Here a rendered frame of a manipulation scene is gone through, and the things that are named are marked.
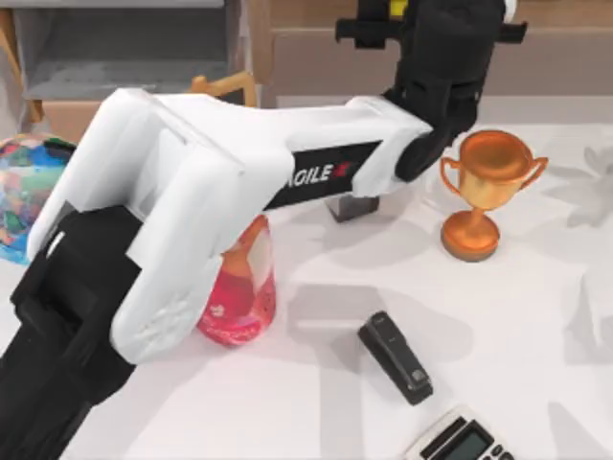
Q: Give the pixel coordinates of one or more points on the wooden stand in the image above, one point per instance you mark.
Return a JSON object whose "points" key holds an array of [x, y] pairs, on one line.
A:
{"points": [[230, 86]]}

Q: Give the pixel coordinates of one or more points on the bronze trophy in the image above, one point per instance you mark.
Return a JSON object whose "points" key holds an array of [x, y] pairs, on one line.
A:
{"points": [[488, 177]]}

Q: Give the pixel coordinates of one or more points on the grey calculator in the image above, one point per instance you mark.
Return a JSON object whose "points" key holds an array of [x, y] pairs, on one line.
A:
{"points": [[467, 438]]}

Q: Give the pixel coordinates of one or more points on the colourful painted pot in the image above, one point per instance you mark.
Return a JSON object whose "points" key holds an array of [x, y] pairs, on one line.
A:
{"points": [[24, 191]]}

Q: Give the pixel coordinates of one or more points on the dark grey block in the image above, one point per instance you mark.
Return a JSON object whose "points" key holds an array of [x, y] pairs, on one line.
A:
{"points": [[354, 208]]}

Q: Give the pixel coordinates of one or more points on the grey cabinet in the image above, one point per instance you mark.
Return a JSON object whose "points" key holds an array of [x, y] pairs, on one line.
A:
{"points": [[124, 43]]}

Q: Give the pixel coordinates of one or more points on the black stapler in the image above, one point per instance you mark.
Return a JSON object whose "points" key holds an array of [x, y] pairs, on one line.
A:
{"points": [[397, 357]]}

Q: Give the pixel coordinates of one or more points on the pale grey rounded box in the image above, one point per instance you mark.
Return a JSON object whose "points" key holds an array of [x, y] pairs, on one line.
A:
{"points": [[508, 7]]}

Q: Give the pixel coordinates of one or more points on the yellow object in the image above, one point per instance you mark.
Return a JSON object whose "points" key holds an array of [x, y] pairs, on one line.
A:
{"points": [[397, 6]]}

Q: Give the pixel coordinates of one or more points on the pink bottle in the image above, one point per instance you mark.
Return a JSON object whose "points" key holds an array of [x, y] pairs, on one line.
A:
{"points": [[244, 297]]}

